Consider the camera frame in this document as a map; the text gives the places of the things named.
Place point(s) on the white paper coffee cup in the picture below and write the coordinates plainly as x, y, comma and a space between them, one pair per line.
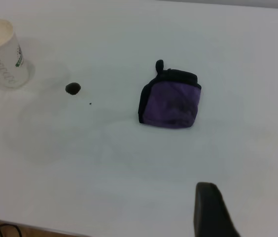
6, 61

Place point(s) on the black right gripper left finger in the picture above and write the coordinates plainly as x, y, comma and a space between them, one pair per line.
210, 212

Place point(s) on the dark brown coffee spill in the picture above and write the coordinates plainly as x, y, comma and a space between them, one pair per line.
73, 88

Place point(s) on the purple cloth with black trim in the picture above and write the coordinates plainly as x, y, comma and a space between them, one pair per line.
171, 106

